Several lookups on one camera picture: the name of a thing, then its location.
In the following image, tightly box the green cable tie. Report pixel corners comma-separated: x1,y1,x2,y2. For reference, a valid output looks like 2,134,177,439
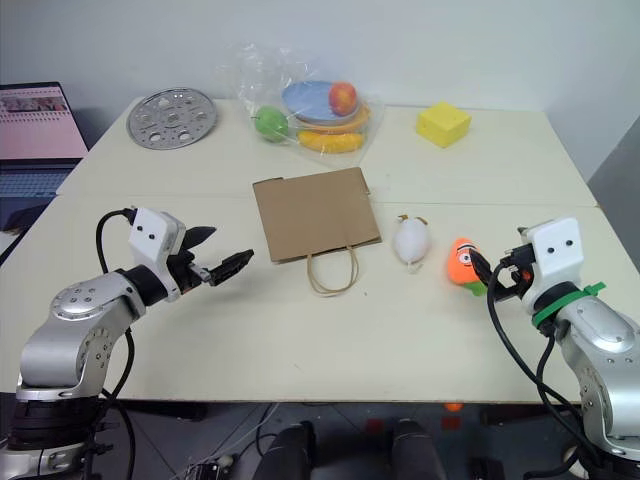
530,281,608,329

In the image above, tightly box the dark rounded shape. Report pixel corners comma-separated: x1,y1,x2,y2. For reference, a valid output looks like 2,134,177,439
391,418,447,480
258,420,317,480

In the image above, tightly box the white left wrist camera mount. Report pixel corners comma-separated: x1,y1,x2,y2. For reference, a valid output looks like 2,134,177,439
127,207,187,303

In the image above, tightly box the yellow banana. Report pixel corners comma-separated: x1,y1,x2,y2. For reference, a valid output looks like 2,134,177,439
296,129,367,154

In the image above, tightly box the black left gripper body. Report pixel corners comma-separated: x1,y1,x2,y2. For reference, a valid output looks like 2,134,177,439
167,248,217,297

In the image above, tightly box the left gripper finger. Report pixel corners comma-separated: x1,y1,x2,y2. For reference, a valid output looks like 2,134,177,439
207,248,256,288
180,225,218,254

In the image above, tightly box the red apple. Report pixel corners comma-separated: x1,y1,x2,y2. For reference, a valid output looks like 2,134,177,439
327,81,359,118

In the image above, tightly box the green apple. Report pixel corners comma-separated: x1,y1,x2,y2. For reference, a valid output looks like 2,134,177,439
254,105,291,143

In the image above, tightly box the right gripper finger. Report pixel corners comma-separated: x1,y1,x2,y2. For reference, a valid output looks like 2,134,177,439
467,249,497,290

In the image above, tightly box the yellow cheese block toy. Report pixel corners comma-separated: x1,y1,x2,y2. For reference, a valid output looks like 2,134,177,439
415,101,474,150

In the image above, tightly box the blue plate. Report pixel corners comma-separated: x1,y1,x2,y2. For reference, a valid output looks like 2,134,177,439
280,79,364,127

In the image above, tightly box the clear plastic bag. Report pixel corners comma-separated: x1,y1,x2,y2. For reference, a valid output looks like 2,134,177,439
214,42,387,169

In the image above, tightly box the open laptop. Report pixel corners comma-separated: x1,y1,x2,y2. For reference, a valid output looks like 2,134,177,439
0,81,91,237

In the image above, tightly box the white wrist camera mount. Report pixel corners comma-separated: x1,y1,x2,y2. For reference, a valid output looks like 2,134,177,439
127,207,187,303
517,216,586,302

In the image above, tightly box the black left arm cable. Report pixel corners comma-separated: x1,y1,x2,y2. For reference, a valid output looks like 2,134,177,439
94,207,139,480

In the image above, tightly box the brown paper bag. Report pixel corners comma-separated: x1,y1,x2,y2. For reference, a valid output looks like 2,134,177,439
252,166,384,298

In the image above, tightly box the thin white cable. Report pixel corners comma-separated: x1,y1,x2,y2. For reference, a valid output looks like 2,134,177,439
218,403,277,464

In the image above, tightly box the white plush toy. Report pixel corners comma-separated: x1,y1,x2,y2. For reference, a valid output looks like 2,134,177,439
392,213,434,275

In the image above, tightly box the orange carrot plush toy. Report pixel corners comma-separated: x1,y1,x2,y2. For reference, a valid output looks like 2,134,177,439
445,236,489,298

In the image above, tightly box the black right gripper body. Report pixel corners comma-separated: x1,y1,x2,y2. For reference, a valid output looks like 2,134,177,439
499,241,536,302

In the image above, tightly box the round perforated metal disc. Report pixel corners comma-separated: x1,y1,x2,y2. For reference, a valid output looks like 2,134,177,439
125,87,219,151

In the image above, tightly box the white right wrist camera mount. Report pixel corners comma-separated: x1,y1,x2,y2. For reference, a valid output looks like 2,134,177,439
517,216,586,302

